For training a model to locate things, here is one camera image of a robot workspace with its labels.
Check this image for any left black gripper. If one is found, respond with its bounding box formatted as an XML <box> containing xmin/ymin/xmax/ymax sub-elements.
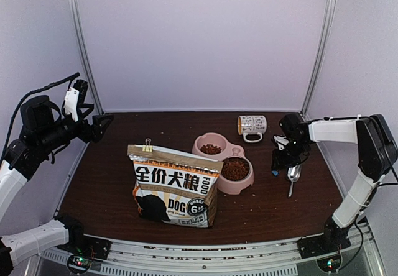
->
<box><xmin>37</xmin><ymin>103</ymin><xmax>113</xmax><ymax>153</ymax></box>

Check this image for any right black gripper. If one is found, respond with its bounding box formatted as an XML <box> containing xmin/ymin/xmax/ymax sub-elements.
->
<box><xmin>272</xmin><ymin>139</ymin><xmax>309</xmax><ymax>170</ymax></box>

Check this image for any metal food scoop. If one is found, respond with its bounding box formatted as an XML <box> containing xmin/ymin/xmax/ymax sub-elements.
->
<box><xmin>287</xmin><ymin>164</ymin><xmax>302</xmax><ymax>198</ymax></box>

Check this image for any gold binder clip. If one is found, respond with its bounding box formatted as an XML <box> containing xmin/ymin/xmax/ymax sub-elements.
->
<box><xmin>142</xmin><ymin>138</ymin><xmax>153</xmax><ymax>152</ymax></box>

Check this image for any pink double pet bowl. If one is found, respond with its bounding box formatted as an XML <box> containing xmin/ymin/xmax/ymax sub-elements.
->
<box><xmin>192</xmin><ymin>132</ymin><xmax>254</xmax><ymax>195</ymax></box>

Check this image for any dog food bag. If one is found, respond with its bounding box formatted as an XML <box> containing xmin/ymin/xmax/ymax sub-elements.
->
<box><xmin>127</xmin><ymin>144</ymin><xmax>223</xmax><ymax>228</ymax></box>

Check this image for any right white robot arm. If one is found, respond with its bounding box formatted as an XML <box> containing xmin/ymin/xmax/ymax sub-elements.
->
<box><xmin>271</xmin><ymin>113</ymin><xmax>397</xmax><ymax>252</ymax></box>

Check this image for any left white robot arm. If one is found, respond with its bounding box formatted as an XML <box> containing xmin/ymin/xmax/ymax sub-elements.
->
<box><xmin>1</xmin><ymin>95</ymin><xmax>114</xmax><ymax>275</ymax></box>

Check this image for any brown dog kibble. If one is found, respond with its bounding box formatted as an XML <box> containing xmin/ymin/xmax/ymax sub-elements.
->
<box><xmin>200</xmin><ymin>144</ymin><xmax>250</xmax><ymax>181</ymax></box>

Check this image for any white patterned mug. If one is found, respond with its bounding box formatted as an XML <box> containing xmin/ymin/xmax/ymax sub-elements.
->
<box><xmin>237</xmin><ymin>115</ymin><xmax>267</xmax><ymax>144</ymax></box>

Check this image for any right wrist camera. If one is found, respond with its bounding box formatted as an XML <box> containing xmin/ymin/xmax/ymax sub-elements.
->
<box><xmin>272</xmin><ymin>135</ymin><xmax>289</xmax><ymax>150</ymax></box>

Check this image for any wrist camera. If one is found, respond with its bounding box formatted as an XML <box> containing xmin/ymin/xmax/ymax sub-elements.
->
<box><xmin>272</xmin><ymin>135</ymin><xmax>289</xmax><ymax>150</ymax></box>
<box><xmin>62</xmin><ymin>80</ymin><xmax>88</xmax><ymax>122</ymax></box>

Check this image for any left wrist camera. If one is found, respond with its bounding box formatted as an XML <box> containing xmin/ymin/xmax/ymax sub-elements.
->
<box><xmin>62</xmin><ymin>80</ymin><xmax>88</xmax><ymax>122</ymax></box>

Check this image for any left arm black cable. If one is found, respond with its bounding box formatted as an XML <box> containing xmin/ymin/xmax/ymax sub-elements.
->
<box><xmin>0</xmin><ymin>72</ymin><xmax>81</xmax><ymax>162</ymax></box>

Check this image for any right aluminium frame post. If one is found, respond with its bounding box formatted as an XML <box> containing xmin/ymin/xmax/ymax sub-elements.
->
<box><xmin>300</xmin><ymin>0</ymin><xmax>337</xmax><ymax>117</ymax></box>

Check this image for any aluminium frame post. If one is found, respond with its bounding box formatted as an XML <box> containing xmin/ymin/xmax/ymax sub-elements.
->
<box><xmin>300</xmin><ymin>0</ymin><xmax>337</xmax><ymax>117</ymax></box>
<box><xmin>68</xmin><ymin>0</ymin><xmax>104</xmax><ymax>114</ymax></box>

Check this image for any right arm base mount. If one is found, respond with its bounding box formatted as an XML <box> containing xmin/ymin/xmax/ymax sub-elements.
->
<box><xmin>297</xmin><ymin>220</ymin><xmax>351</xmax><ymax>274</ymax></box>

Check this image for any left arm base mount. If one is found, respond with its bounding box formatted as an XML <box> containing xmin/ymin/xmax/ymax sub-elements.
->
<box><xmin>57</xmin><ymin>236</ymin><xmax>111</xmax><ymax>274</ymax></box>

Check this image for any left aluminium frame post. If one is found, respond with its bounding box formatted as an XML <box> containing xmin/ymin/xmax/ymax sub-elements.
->
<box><xmin>68</xmin><ymin>0</ymin><xmax>104</xmax><ymax>114</ymax></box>

